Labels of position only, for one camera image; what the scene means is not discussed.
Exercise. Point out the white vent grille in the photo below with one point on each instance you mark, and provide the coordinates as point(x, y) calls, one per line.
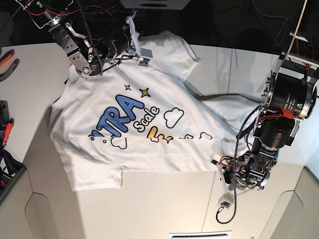
point(207, 235)

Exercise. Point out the orange handled tool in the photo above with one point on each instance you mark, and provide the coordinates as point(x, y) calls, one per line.
point(7, 131)

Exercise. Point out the white printed t-shirt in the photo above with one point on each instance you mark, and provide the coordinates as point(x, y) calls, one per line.
point(143, 119)

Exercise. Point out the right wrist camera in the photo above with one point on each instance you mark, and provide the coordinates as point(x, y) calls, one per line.
point(144, 57)

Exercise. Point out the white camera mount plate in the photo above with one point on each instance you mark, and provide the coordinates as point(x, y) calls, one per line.
point(155, 4)

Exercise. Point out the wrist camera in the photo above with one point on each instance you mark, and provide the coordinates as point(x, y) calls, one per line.
point(144, 57)
point(224, 204)

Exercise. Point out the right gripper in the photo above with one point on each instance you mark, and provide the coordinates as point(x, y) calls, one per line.
point(125, 39)

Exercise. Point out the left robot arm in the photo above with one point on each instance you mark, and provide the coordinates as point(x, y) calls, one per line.
point(289, 97)

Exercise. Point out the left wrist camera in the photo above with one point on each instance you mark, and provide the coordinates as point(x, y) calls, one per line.
point(224, 204)

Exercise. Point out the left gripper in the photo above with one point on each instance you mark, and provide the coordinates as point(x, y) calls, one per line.
point(225, 174)

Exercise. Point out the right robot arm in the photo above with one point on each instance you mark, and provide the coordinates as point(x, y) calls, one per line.
point(95, 37)

